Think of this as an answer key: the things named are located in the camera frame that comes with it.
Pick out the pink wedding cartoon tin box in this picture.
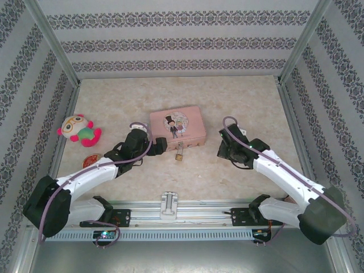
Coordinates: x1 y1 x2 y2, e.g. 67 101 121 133
149 105 207 152

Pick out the red round disc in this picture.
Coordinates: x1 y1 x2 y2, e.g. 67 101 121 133
81 154 101 168

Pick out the white pink plush toy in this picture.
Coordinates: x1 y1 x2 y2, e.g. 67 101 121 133
56 113 103 148

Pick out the small circuit board green light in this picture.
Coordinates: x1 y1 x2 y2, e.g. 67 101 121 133
93 230 117 239

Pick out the grey metal sheet panel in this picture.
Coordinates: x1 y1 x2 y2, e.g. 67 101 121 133
16 227 349 273

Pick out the white plastic bracket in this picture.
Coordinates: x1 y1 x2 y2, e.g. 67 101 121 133
160 192 180 221

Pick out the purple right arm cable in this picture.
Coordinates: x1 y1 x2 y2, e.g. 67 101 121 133
222 115 358 247

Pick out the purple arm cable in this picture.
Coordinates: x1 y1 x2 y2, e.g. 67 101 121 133
38 121 154 250
222 115 358 247

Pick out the aluminium frame side rail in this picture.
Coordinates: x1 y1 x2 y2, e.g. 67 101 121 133
277 81 324 200
42 81 82 205

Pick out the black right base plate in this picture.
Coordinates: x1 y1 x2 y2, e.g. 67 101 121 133
230 207 284 228

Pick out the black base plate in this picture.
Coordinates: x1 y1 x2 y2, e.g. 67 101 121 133
230 207 284 228
79 209 132 228

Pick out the aluminium mounting rail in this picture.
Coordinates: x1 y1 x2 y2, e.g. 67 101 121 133
27 198 339 230

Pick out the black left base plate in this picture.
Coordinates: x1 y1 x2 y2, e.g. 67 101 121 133
79 209 132 228

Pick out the white slotted cable duct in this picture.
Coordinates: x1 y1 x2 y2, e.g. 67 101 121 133
45 229 274 242

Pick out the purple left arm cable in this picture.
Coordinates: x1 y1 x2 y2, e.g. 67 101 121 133
38 121 154 250

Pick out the aluminium frame post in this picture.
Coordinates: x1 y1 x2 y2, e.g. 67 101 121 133
24 0 81 86
278 0 333 85

